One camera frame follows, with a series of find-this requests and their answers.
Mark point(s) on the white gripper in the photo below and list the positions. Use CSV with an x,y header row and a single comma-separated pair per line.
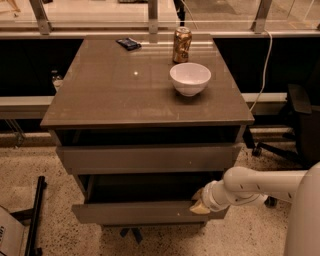
x,y
209,197

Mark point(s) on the grey drawer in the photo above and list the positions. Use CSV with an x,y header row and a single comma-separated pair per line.
x,y
144,199
146,159

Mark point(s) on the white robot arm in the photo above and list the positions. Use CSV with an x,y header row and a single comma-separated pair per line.
x,y
245,186

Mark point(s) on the grey top drawer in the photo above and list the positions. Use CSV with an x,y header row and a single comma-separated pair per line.
x,y
146,159

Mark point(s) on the grey drawer cabinet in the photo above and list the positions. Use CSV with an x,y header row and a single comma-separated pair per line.
x,y
113,97

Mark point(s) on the black office chair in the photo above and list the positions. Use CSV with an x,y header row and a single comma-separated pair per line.
x,y
303,104

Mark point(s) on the white bowl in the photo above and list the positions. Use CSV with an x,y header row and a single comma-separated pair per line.
x,y
189,79

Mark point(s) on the gold soda can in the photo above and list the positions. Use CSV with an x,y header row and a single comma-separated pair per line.
x,y
181,45

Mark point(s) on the black metal stand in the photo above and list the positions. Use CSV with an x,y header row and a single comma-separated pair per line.
x,y
33,215

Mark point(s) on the dark blue snack packet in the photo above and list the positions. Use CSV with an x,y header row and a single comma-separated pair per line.
x,y
129,44

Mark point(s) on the white box with label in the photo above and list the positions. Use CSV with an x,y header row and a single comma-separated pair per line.
x,y
11,234

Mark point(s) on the metal railing post right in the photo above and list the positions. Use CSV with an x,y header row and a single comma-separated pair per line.
x,y
259,22

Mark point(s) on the metal railing post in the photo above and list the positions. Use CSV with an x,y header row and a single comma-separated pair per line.
x,y
43,23
153,16
259,22

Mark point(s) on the metal railing post middle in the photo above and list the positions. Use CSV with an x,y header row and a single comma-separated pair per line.
x,y
153,16

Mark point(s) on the metal railing post left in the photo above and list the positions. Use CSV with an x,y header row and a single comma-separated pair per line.
x,y
43,23

